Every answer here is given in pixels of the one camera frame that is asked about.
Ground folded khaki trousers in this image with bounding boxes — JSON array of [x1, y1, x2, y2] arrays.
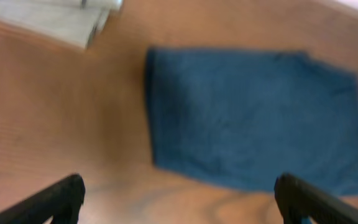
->
[[0, 0, 123, 49]]

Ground navy blue cloth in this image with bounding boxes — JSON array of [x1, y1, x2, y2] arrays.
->
[[145, 47, 358, 195]]

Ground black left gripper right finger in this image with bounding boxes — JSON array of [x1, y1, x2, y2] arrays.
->
[[274, 173, 358, 224]]

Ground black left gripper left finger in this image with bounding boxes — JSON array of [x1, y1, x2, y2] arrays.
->
[[0, 174, 86, 224]]

